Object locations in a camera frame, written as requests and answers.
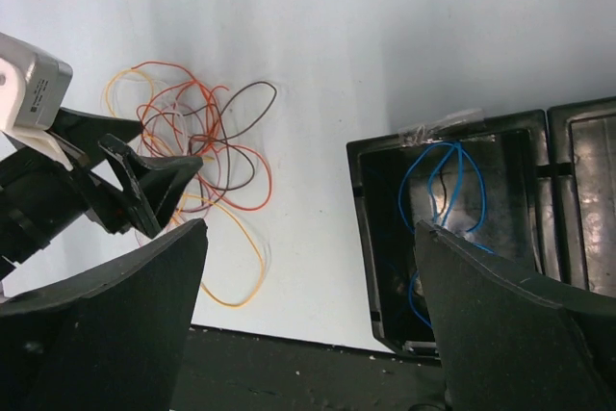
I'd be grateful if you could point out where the black compartment tray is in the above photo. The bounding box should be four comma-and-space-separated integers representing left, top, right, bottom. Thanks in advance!
346, 97, 615, 357

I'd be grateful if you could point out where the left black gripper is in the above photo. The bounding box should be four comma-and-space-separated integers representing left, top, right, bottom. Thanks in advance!
1, 108, 203, 267

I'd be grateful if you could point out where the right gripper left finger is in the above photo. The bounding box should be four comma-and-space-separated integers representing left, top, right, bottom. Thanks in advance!
1, 219, 208, 410

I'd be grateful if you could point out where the red orange wire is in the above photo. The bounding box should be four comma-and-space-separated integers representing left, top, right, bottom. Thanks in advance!
136, 61, 274, 213

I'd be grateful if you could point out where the yellow orange wire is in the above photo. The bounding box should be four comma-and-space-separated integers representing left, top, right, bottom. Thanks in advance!
105, 68, 267, 307

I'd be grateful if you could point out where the blue wire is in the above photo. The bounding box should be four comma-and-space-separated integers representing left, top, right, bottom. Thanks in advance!
397, 140, 497, 333

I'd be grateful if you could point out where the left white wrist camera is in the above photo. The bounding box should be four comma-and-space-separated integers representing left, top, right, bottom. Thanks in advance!
1, 34, 73, 171

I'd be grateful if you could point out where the dark brown wire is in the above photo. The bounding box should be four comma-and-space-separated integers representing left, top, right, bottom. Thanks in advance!
185, 80, 279, 205

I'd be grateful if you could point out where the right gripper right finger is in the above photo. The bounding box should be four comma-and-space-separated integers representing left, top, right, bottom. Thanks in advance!
415, 221, 615, 410

